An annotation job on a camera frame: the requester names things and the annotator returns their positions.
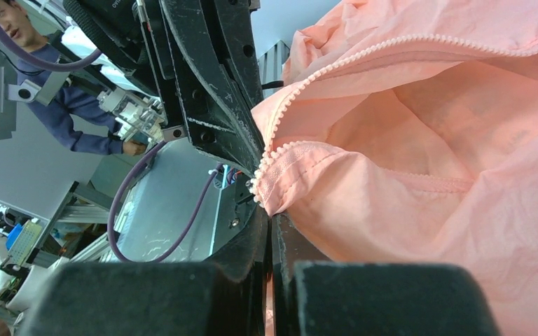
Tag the salmon pink hooded jacket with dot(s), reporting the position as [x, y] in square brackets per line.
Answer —
[407, 131]

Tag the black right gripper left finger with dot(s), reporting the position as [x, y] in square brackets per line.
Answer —
[222, 295]

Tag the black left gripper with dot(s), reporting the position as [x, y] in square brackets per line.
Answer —
[210, 92]

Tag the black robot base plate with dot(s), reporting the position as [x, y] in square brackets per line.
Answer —
[234, 208]

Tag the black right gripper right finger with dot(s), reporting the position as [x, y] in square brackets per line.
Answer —
[317, 296]

